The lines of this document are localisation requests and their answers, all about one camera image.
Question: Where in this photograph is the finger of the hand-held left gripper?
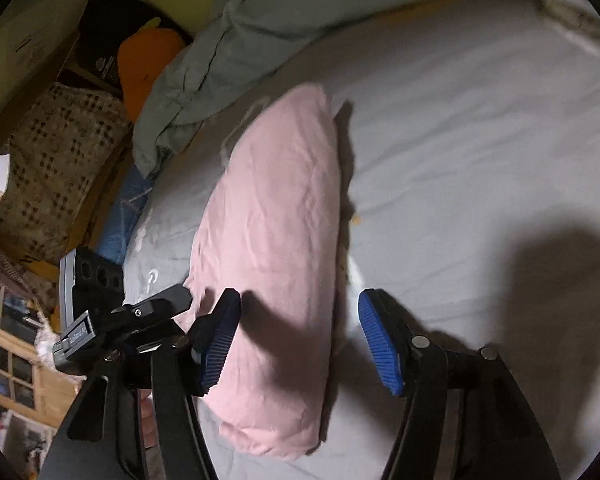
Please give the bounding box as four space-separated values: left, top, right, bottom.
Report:
110 284 193 349

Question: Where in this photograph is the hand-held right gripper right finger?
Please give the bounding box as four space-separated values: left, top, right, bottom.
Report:
358 289 561 480

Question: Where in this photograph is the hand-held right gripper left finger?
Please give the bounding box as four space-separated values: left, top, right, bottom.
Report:
40 289 242 480

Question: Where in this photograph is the pink printed T-shirt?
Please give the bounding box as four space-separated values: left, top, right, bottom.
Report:
182 82 353 461

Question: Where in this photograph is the blue pillow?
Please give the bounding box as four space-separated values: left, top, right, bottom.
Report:
97 162 155 266

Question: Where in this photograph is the wooden cabinet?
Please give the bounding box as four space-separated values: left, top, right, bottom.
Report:
0 310 80 428

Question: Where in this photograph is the orange carrot plush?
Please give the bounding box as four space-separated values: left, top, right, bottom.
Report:
117 27 188 123

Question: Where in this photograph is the black cushion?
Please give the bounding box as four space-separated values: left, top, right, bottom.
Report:
74 0 195 98

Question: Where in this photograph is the grey-green duvet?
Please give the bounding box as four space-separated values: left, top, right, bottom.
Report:
132 0 526 178

